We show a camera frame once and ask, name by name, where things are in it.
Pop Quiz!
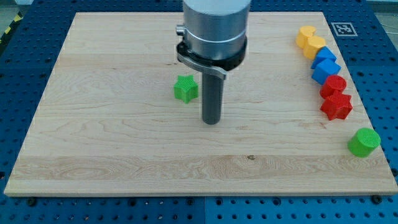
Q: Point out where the blue cube block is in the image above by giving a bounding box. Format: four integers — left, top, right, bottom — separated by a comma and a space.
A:
312, 59, 341, 85

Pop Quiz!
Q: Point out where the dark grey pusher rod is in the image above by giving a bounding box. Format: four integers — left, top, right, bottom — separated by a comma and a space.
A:
201, 73, 224, 124

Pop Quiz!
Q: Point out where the green star block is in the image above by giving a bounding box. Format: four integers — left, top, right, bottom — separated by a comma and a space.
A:
174, 75, 198, 104

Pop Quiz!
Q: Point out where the blue wedge block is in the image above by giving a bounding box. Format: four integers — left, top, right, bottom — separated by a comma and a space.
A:
310, 47, 337, 69

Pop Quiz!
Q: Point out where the red cylinder block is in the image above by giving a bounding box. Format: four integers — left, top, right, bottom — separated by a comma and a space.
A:
320, 75, 347, 99

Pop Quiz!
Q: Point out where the silver robot arm cylinder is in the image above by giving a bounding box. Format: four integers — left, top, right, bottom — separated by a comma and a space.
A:
175, 0, 251, 80

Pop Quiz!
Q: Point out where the yellow hexagon block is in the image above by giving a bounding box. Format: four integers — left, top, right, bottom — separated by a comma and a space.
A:
303, 35, 326, 60

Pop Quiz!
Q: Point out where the white fiducial marker tag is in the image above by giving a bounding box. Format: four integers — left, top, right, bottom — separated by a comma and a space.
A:
331, 22, 358, 37

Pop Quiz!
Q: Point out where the yellow black hazard tape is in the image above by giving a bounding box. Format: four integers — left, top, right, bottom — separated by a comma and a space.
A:
1, 11, 24, 45

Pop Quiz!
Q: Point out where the green cylinder block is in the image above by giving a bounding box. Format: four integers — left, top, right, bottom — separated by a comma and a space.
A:
348, 128, 381, 157

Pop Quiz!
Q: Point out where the red star block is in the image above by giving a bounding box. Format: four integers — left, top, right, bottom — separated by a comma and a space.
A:
320, 91, 353, 121

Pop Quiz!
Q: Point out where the yellow heart block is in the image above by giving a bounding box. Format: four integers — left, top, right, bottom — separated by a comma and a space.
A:
295, 26, 317, 49

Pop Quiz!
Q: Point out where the wooden board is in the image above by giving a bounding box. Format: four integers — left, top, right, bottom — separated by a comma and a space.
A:
4, 12, 397, 197

